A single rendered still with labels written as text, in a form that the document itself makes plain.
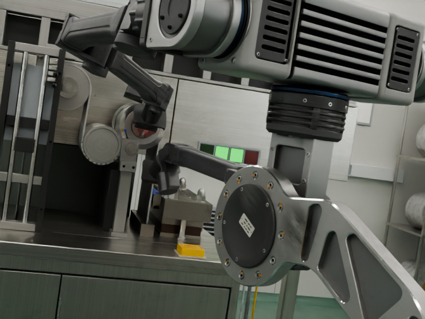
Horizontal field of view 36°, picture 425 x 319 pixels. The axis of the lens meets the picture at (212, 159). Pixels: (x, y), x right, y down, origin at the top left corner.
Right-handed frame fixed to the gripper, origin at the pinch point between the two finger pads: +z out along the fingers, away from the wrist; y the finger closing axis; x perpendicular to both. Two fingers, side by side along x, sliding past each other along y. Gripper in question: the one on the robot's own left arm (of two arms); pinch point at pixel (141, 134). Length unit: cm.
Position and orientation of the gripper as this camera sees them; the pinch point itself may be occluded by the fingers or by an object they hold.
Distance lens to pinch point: 208.5
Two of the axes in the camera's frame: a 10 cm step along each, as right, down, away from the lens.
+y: 9.4, 2.0, 2.9
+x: -0.2, -8.0, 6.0
